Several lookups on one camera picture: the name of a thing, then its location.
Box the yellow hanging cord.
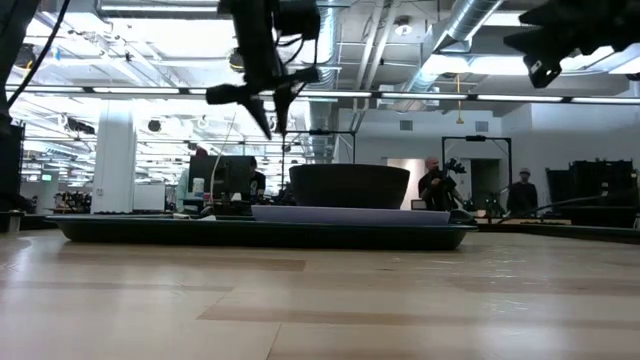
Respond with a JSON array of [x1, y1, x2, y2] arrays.
[[454, 73, 465, 126]]

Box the black bowl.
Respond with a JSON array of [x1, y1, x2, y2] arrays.
[[288, 162, 412, 211]]

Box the dark green tray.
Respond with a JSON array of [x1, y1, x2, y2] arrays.
[[46, 213, 478, 252]]

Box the white cabinet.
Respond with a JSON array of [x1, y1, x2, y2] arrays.
[[131, 183, 167, 212]]

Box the stacked black crates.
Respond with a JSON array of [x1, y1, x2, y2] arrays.
[[543, 158, 640, 229]]

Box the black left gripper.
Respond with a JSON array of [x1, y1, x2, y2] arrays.
[[205, 44, 322, 141]]

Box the silver ventilation duct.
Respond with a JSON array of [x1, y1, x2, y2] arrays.
[[398, 0, 504, 97]]

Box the white building pillar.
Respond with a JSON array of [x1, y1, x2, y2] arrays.
[[90, 99, 138, 216]]

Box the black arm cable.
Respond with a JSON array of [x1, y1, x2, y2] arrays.
[[5, 0, 72, 110]]

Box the black computer monitor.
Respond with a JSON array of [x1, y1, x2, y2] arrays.
[[187, 154, 256, 202]]

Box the black camera frame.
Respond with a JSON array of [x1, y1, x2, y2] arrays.
[[440, 134, 514, 204], [280, 128, 357, 167]]

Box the long ceiling light strip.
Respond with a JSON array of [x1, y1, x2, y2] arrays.
[[3, 84, 640, 105]]

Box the lavender flat plate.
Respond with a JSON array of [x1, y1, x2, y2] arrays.
[[250, 204, 452, 227]]

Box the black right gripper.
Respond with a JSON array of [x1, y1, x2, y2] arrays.
[[502, 0, 640, 90]]

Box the grey cable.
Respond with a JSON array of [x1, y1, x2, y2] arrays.
[[493, 194, 609, 225]]

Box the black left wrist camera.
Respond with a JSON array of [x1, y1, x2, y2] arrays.
[[273, 0, 322, 42]]

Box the person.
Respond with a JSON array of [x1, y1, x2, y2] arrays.
[[416, 155, 467, 212], [505, 166, 540, 217], [248, 156, 268, 202]]

